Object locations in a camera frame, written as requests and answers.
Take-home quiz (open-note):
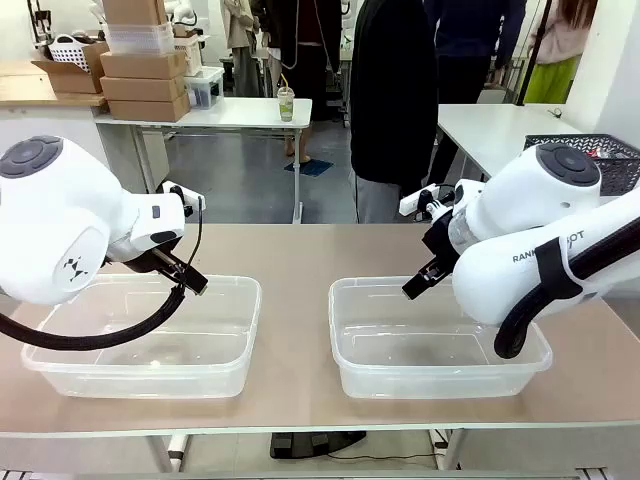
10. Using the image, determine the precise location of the long white table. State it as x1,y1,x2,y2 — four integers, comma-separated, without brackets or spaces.
94,97,314,224

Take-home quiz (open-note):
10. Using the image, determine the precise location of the clear plastic bin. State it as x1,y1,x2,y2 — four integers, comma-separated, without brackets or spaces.
20,273,264,400
328,276,554,400

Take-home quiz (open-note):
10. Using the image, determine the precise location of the black strap on arm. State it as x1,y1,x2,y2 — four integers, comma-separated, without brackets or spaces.
536,236,585,302

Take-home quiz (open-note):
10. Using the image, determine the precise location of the person in black hoodie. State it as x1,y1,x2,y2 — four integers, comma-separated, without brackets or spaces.
348,0,442,225

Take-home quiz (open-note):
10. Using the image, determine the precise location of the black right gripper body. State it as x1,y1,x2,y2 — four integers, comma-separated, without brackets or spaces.
421,214,464,264

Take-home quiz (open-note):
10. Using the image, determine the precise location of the open cardboard box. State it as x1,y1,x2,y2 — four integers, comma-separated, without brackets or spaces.
30,41,110,96

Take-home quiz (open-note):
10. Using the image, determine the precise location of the blue floor mat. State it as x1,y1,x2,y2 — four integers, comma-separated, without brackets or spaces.
284,158,335,178

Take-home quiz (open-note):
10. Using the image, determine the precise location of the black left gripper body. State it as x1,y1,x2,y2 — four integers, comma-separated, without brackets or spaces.
110,232,186,275

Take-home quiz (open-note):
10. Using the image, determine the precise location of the black sleeved right arm cable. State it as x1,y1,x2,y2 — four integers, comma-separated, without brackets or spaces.
493,199,640,360

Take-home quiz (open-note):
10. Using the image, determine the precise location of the person in black with cord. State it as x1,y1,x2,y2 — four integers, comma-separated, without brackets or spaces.
258,0,354,157

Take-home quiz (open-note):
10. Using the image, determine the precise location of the clear storage box white lid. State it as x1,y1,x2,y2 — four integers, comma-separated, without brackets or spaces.
183,66,226,109

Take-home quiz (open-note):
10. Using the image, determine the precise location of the dark plastic mesh basket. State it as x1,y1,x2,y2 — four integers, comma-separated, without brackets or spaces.
523,133,640,197

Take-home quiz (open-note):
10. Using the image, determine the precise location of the white table with angled corner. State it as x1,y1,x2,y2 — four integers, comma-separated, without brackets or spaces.
436,103,587,182

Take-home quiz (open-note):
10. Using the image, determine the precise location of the stack of clear trays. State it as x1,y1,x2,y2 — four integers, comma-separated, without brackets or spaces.
106,22,175,56

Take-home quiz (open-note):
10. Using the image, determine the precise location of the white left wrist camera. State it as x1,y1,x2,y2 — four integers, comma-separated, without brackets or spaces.
160,180,207,217

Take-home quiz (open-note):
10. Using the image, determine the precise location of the black stand pole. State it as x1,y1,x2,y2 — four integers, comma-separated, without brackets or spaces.
526,0,555,106

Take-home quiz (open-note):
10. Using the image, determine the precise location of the clear plastic container waste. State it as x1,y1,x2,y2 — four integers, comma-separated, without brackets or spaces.
599,148,640,163

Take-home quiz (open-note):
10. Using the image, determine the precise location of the plastic cup green drink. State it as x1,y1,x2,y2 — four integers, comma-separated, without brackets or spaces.
276,73,296,123

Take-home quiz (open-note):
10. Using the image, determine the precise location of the person in navy clothes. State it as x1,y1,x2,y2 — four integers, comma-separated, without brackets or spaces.
424,0,527,187

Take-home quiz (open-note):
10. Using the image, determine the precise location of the person in pink top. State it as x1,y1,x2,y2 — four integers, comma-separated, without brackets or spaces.
522,0,599,106

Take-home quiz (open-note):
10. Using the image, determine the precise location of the white basket with black handle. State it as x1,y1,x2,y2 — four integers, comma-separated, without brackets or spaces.
46,33,102,65

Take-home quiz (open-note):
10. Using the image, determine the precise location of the tall cardboard box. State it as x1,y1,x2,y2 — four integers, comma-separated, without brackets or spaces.
101,0,168,26

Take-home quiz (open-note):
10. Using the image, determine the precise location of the white table leg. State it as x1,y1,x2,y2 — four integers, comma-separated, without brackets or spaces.
165,433,190,474
428,427,467,471

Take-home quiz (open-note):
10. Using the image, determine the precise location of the person in beige coat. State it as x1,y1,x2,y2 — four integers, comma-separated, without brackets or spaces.
221,0,262,99

